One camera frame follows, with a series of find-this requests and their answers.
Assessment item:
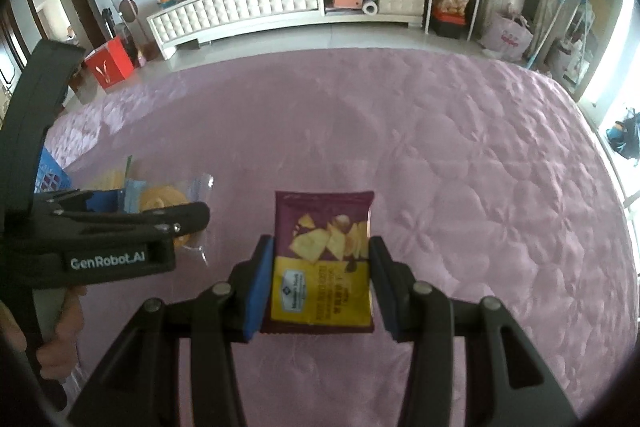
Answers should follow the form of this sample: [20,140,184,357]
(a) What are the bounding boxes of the black red bin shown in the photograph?
[432,9,468,38]

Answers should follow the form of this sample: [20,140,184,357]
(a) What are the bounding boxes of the blue plastic basket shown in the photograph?
[35,147,73,194]

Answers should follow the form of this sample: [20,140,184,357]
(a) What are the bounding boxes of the person's left hand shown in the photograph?
[35,284,88,380]

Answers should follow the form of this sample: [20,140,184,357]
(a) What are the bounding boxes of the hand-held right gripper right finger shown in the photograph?
[367,236,581,427]

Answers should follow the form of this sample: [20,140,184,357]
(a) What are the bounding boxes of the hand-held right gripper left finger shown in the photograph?
[67,234,277,427]

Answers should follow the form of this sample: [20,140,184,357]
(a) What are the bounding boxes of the clear yellow cake packet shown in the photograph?
[122,173,215,265]

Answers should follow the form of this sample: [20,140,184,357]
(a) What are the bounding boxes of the red gift box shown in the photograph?
[84,38,135,88]

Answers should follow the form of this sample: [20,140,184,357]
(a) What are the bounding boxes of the white tufted cabinet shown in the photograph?
[146,0,427,60]

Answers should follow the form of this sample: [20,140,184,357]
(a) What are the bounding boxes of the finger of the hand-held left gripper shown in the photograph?
[47,202,211,245]
[37,188,126,214]

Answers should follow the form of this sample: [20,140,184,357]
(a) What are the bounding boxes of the purple yellow chip packet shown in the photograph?
[260,190,376,334]

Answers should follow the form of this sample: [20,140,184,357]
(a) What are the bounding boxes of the blue black bag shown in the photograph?
[606,108,640,162]

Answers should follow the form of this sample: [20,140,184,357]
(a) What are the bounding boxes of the pink white bag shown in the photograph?
[480,9,533,62]

